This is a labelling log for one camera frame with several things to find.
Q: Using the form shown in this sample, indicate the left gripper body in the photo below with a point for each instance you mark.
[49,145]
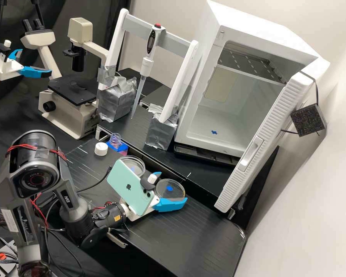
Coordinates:
[8,69]

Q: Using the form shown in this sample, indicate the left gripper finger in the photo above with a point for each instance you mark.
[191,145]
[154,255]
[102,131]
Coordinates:
[36,72]
[15,53]

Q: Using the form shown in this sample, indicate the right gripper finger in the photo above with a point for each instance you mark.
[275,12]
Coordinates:
[158,174]
[170,205]

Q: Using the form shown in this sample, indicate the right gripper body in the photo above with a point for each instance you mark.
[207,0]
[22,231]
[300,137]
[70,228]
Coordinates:
[134,217]

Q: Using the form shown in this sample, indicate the petri dish lid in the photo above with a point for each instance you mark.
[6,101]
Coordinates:
[170,189]

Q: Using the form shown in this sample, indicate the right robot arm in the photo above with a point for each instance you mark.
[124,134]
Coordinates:
[36,173]

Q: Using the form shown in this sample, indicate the petri dish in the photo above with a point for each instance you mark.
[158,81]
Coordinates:
[134,164]

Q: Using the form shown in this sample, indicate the blue bottle holder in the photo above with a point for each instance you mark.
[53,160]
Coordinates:
[121,148]

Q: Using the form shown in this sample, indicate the cream microscope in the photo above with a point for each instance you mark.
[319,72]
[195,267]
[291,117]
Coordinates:
[72,106]

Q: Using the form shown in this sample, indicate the small bottle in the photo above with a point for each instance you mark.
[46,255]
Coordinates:
[115,140]

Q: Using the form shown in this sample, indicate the white cap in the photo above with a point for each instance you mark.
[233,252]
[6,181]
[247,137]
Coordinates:
[101,149]

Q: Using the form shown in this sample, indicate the white pipette stand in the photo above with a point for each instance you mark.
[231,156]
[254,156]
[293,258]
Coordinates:
[116,95]

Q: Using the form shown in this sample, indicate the white incubator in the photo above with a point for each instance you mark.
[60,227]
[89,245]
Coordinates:
[236,109]

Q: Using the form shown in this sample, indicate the incubator door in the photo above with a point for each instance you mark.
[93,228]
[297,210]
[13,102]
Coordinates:
[265,138]

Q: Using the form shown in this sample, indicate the pipette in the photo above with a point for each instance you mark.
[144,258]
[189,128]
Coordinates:
[150,46]

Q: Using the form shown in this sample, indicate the right wrist camera phone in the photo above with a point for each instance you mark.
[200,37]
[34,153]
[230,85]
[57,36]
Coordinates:
[127,184]

